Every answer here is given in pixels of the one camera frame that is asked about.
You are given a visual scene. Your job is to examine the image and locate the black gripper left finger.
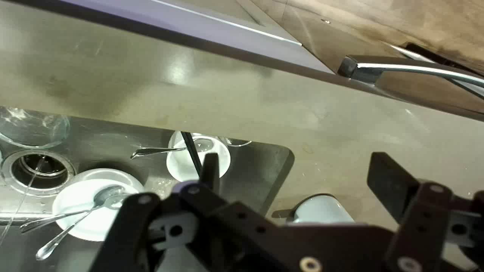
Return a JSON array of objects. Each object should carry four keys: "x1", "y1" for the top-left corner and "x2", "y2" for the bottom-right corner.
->
[{"x1": 90, "y1": 151, "x2": 240, "y2": 272}]

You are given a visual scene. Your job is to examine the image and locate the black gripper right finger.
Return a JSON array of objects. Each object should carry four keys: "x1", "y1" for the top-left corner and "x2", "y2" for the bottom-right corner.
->
[{"x1": 368, "y1": 151, "x2": 484, "y2": 272}]

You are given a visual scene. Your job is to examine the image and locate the white ceramic mug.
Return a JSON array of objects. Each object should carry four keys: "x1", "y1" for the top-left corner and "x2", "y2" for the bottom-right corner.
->
[{"x1": 271, "y1": 194, "x2": 358, "y2": 227}]

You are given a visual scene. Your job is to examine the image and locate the small white cup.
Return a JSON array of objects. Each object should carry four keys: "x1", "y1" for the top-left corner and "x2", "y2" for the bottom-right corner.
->
[{"x1": 0, "y1": 105, "x2": 72, "y2": 151}]

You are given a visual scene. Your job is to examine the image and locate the silver spoon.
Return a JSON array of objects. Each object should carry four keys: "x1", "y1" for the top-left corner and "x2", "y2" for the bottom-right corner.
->
[
  {"x1": 35, "y1": 185, "x2": 129, "y2": 262},
  {"x1": 20, "y1": 209, "x2": 94, "y2": 235}
]

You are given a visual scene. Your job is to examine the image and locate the large white bowl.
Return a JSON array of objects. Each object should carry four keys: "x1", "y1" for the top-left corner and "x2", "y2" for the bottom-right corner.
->
[{"x1": 52, "y1": 168, "x2": 149, "y2": 244}]

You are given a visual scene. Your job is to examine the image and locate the small white dish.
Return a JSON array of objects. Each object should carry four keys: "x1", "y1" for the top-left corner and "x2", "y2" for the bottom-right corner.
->
[{"x1": 166, "y1": 130, "x2": 234, "y2": 183}]

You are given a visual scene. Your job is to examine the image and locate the silver fork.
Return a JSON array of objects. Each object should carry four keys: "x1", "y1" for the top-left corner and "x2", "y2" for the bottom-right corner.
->
[{"x1": 129, "y1": 144, "x2": 190, "y2": 160}]

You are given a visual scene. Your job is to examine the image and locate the black stick utensil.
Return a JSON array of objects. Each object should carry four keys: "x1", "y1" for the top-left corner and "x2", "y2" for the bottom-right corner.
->
[{"x1": 181, "y1": 132, "x2": 205, "y2": 179}]

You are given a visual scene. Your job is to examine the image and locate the steel sink basin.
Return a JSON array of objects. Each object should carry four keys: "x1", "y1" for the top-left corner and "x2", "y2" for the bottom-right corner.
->
[{"x1": 0, "y1": 114, "x2": 297, "y2": 272}]

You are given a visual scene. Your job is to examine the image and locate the sink drain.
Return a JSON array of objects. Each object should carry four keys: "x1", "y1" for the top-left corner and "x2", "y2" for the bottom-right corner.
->
[{"x1": 0, "y1": 148, "x2": 79, "y2": 200}]

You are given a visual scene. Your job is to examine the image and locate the lavender lower cabinets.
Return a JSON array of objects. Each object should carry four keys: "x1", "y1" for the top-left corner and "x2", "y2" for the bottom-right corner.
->
[{"x1": 60, "y1": 0, "x2": 336, "y2": 76}]

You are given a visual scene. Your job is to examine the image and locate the chrome dishwasher handle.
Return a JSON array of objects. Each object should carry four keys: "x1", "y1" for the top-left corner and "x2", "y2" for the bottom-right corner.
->
[{"x1": 338, "y1": 55, "x2": 484, "y2": 99}]

